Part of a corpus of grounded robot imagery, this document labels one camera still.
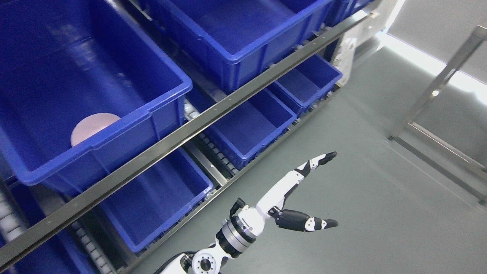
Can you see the blue bin bottom left corner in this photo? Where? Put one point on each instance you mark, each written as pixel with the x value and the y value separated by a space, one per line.
pixel 28 244

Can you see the pink bowl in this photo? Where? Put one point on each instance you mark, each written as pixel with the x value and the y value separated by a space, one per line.
pixel 90 126

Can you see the blue bin top right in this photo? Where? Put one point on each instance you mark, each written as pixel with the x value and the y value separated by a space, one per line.
pixel 341 9

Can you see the white sign board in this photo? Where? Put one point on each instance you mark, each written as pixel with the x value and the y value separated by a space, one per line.
pixel 381 16

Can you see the steel shelf rail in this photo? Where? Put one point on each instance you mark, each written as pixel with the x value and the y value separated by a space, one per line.
pixel 90 198

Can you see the large blue bin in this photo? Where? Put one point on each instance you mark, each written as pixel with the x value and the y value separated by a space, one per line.
pixel 64 60
pixel 234 41

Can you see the blue bin lower right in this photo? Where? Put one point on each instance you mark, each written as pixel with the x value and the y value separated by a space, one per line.
pixel 305 84

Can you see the blue bin lower middle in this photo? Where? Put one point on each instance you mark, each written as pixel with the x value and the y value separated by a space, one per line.
pixel 245 132

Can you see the large blue bin left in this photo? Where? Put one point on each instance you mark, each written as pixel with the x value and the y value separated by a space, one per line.
pixel 64 60

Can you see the blue bin lower left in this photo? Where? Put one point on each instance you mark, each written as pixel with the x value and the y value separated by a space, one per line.
pixel 149 205

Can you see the stainless steel table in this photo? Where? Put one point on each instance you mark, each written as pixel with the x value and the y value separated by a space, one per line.
pixel 446 126

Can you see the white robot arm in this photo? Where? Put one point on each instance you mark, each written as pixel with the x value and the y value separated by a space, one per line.
pixel 236 235

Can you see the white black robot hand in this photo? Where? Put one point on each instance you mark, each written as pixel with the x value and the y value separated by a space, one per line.
pixel 272 204

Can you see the large blue bin centre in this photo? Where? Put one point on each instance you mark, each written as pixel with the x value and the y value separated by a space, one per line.
pixel 234 41

